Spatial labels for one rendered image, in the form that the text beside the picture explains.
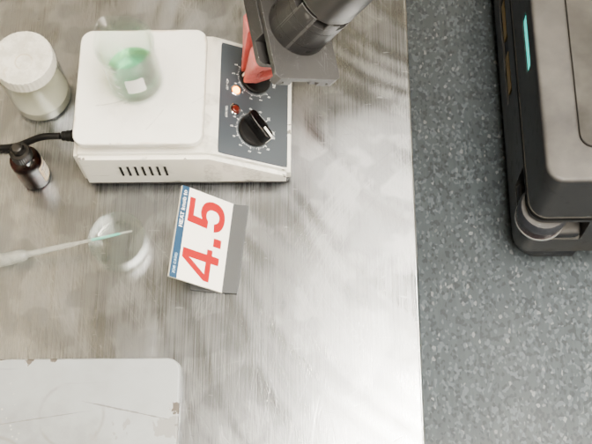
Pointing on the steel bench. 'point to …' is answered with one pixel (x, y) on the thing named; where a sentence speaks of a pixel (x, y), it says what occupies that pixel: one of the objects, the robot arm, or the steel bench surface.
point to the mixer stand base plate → (90, 401)
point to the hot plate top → (173, 51)
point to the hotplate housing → (144, 157)
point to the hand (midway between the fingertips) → (252, 72)
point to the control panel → (274, 115)
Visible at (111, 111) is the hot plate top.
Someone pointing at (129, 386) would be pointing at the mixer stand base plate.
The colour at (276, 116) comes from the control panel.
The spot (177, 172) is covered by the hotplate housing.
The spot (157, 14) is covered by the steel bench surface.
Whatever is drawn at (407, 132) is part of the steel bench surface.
